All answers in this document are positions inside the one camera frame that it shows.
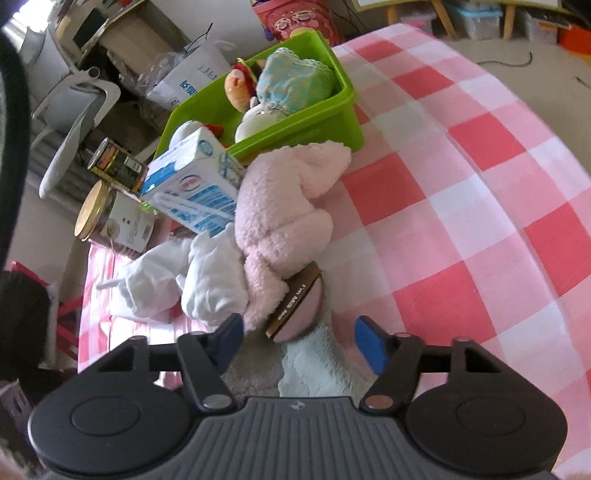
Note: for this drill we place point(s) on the orange box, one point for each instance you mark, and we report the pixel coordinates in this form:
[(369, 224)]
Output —
[(575, 39)]

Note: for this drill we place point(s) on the pink plush toy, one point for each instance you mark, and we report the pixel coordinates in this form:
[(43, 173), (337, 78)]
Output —
[(277, 207)]

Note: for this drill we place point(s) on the clear storage box pink label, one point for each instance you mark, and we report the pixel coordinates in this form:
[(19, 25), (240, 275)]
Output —
[(418, 18)]

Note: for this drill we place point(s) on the clear plastic bag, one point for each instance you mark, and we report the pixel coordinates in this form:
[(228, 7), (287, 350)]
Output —
[(157, 69)]

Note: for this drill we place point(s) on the dark tin can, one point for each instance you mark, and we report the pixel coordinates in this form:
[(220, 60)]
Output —
[(117, 164)]

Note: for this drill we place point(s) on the grey office chair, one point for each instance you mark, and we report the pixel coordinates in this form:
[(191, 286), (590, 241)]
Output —
[(69, 138)]

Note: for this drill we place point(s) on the red metal rack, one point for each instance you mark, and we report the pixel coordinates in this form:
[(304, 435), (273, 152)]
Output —
[(67, 309)]

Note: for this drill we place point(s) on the white and wood cabinet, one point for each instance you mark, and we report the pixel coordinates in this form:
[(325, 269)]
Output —
[(444, 16)]

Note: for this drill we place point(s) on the blue-lid storage box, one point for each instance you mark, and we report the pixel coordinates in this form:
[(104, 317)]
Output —
[(475, 14)]

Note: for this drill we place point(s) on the round white plush toy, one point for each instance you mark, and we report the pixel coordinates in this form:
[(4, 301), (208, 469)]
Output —
[(258, 124)]

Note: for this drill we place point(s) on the blue and white milk carton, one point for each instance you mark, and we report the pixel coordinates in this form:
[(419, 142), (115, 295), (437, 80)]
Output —
[(194, 184)]

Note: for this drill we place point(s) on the white paper bag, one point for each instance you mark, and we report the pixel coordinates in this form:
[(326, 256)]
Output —
[(194, 74)]

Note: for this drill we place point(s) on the red cylindrical bin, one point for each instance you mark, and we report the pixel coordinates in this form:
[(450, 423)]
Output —
[(295, 23)]

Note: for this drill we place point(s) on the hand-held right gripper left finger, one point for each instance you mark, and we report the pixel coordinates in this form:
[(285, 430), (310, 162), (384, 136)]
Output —
[(228, 339)]

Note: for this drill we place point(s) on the white and red plush toy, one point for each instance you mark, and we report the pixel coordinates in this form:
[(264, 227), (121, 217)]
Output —
[(187, 131)]

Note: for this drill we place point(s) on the teal dotted cloth doll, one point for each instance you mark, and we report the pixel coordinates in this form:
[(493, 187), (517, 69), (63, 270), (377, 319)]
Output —
[(295, 78)]

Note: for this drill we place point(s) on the wooden desk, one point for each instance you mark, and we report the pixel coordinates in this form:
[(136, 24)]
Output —
[(124, 32)]

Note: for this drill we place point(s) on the gold-lid jar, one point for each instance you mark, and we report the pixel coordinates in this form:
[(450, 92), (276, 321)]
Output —
[(124, 226)]

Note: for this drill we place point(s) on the green plastic basket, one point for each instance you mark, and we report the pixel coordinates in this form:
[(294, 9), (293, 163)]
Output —
[(341, 124)]

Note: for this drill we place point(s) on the pink checkered tablecloth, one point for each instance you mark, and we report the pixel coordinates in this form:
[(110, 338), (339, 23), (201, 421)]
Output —
[(461, 184)]

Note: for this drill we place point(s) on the red and yellow plush toy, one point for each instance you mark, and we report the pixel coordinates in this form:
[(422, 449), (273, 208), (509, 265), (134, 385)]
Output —
[(240, 85)]

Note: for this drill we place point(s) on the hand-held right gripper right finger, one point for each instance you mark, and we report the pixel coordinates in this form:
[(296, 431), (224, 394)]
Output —
[(371, 344)]

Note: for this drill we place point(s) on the white cloth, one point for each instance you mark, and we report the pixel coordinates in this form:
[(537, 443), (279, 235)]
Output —
[(212, 281)]

